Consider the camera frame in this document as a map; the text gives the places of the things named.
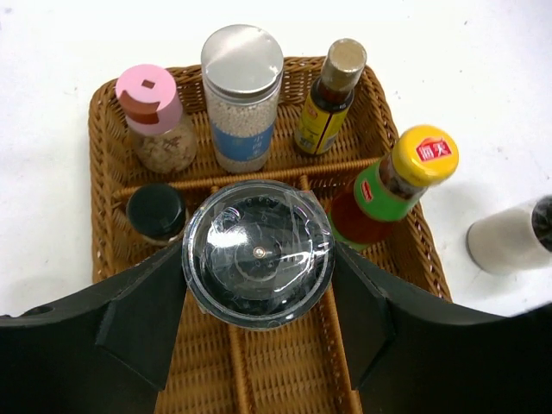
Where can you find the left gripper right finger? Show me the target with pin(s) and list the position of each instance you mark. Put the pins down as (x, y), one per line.
(409, 351)

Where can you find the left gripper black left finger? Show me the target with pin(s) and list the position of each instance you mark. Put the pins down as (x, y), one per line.
(105, 349)

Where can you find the black cap pepper bottle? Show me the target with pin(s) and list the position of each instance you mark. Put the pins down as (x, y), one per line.
(157, 212)

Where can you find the red green sauce bottle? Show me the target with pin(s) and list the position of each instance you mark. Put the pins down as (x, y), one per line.
(365, 210)

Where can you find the white black top grinder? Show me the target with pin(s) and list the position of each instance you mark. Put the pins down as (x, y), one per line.
(513, 240)

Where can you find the black lid salt grinder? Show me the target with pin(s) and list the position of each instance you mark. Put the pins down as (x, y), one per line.
(258, 254)

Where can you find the pink cap spice jar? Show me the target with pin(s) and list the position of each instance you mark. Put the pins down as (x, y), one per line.
(160, 131)

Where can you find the brown cap yellow oil bottle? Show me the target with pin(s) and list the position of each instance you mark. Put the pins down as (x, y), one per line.
(330, 97)

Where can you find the silver cap blue label shaker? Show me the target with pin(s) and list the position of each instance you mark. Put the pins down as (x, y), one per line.
(242, 70)

